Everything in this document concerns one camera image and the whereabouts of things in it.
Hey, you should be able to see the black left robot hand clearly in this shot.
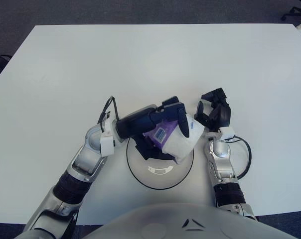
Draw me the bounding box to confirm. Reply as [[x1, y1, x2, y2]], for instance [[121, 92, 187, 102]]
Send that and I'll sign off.
[[115, 95, 191, 161]]

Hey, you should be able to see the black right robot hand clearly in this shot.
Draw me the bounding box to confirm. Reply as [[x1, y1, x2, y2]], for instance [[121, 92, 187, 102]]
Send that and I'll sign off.
[[194, 87, 232, 132]]

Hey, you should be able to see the purple tissue paper pack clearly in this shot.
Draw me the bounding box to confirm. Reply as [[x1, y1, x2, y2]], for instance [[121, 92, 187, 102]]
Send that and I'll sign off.
[[142, 114, 205, 165]]

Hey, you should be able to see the white plate black rim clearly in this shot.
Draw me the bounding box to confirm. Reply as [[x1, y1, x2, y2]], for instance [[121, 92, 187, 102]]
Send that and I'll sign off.
[[126, 135, 195, 190]]

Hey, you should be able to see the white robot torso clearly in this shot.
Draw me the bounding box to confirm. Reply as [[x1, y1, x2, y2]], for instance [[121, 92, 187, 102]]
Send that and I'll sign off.
[[15, 204, 301, 239]]

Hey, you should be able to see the black office chair base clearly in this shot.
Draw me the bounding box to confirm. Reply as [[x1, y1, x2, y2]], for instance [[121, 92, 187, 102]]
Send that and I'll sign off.
[[281, 0, 301, 21]]

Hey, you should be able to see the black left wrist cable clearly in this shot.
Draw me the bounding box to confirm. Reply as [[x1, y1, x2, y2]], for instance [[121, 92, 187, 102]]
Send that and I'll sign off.
[[97, 96, 120, 125]]

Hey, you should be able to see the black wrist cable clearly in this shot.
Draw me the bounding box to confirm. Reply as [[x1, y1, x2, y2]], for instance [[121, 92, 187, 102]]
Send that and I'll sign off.
[[97, 96, 120, 125], [231, 136, 252, 179]]

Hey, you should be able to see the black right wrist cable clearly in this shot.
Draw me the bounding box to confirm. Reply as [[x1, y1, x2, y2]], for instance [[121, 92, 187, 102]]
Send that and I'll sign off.
[[231, 136, 252, 179]]

